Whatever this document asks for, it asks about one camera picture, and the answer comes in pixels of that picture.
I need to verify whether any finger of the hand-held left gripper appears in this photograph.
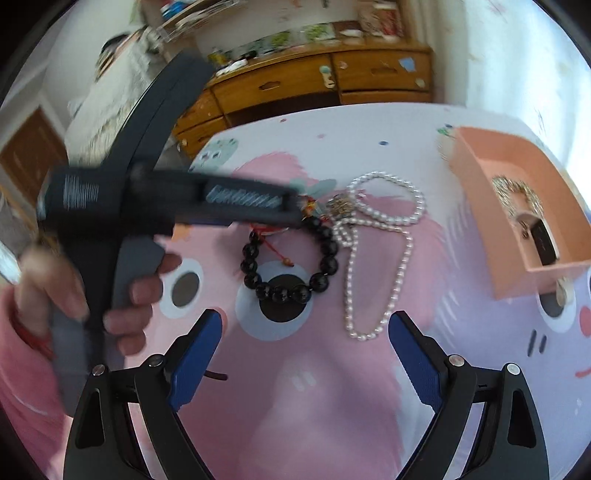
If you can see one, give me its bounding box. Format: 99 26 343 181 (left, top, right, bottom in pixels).
173 205 301 229
196 172 308 209

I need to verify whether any white floral curtain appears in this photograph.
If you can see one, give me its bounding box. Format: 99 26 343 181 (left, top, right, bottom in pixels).
434 0 591 185

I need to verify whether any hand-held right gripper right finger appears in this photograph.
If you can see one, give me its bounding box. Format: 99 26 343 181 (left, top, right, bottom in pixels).
388 310 550 480

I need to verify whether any silver watch dark face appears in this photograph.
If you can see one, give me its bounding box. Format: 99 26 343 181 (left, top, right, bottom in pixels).
517 215 561 267

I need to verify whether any white pearl necklace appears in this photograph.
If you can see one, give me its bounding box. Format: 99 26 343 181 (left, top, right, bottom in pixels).
333 172 426 342

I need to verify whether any pink box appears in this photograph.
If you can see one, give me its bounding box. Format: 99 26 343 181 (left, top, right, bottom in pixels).
445 126 591 301

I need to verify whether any wooden desk with drawers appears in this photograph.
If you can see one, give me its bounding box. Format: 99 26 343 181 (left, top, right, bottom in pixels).
172 39 435 160

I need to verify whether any black bead bracelet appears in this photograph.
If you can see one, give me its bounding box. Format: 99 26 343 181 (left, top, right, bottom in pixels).
241 216 340 304

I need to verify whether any red string charm bracelet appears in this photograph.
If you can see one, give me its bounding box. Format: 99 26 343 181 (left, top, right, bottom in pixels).
249 194 324 269

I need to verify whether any white item on desk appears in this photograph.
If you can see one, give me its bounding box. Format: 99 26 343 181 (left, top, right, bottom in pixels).
215 60 252 77

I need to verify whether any brown wooden door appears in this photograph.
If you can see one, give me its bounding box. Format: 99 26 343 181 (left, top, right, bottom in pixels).
0 106 70 208

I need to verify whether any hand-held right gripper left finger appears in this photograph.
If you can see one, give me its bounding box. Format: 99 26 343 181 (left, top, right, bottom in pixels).
64 309 229 480

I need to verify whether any gold chain bracelet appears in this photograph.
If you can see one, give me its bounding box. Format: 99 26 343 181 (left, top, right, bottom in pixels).
492 175 543 220

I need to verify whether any person's left hand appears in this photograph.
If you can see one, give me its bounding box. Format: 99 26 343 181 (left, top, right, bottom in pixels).
14 240 183 357

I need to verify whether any person's left forearm pink sleeve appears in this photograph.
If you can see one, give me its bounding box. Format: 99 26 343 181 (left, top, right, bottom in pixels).
0 277 88 480

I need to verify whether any strip of colourful pictures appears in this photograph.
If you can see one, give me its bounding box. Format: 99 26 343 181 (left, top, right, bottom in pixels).
231 23 338 58

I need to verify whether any silver filigree bracelet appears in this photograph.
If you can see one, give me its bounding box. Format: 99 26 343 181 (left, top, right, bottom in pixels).
325 194 358 220

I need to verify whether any bed with white lace cover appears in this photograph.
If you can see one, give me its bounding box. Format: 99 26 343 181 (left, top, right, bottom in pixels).
65 34 167 162

